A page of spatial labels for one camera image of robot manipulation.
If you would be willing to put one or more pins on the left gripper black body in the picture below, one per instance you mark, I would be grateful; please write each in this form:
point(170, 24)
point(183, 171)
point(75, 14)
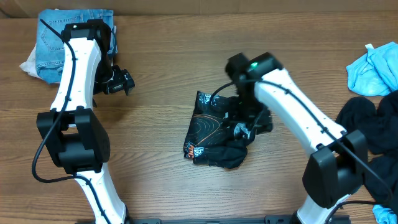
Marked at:
point(119, 80)

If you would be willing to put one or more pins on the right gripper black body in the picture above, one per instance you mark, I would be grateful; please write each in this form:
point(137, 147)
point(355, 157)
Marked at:
point(254, 112)

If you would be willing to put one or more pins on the black orange-patterned cycling jersey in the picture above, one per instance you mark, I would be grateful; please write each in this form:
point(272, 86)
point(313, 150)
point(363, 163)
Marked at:
point(217, 136)

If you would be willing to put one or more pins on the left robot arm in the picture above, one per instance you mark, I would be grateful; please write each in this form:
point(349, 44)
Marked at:
point(71, 132)

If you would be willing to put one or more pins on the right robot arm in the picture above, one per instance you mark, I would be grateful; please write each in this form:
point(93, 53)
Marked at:
point(333, 172)

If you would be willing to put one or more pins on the folded blue denim jeans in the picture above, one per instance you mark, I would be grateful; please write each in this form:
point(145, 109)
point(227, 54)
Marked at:
point(49, 53)

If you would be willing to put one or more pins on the folded white cloth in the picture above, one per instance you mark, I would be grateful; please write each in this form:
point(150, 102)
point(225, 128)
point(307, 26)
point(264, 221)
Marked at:
point(29, 63)

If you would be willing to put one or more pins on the plain black garment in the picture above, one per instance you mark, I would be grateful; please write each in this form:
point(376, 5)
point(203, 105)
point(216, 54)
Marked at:
point(379, 126)

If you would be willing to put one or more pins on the light blue t-shirt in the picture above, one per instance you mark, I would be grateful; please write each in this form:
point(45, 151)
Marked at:
point(374, 73)

